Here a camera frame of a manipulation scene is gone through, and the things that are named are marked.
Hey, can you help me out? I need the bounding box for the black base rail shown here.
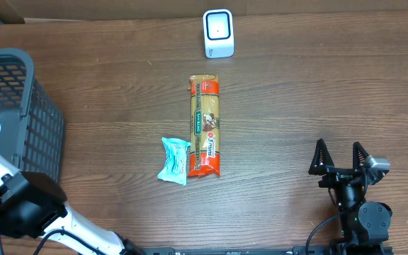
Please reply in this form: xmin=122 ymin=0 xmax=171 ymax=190
xmin=142 ymin=246 xmax=394 ymax=255

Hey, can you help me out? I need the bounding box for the teal tissue packet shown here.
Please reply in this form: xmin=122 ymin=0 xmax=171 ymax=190
xmin=157 ymin=137 xmax=191 ymax=186

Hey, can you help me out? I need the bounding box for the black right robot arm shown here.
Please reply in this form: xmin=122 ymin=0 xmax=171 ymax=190
xmin=304 ymin=139 xmax=392 ymax=255

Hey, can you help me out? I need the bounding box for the white barcode scanner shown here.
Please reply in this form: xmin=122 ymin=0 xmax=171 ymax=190
xmin=203 ymin=8 xmax=234 ymax=59

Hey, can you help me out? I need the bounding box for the orange spaghetti packet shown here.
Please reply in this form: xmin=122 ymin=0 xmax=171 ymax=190
xmin=188 ymin=74 xmax=220 ymax=177

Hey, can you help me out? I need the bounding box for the grey plastic mesh basket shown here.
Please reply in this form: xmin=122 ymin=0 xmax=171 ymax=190
xmin=0 ymin=47 xmax=65 ymax=249

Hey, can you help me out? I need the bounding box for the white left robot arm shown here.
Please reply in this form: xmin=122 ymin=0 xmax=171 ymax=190
xmin=0 ymin=110 xmax=143 ymax=254

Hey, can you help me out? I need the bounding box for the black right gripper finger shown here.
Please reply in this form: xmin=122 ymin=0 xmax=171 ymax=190
xmin=308 ymin=139 xmax=334 ymax=175
xmin=353 ymin=142 xmax=370 ymax=170

